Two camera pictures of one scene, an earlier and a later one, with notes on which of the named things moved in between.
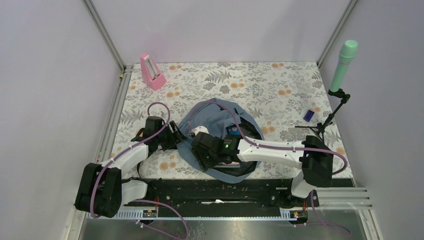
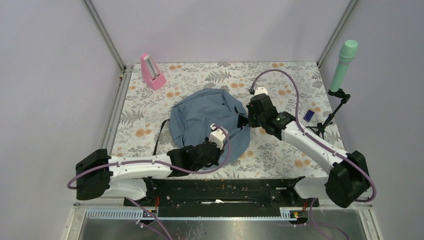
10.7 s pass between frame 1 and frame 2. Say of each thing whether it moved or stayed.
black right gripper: moved
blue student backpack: moved
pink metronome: stayed
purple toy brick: stayed
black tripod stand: stayed
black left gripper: moved
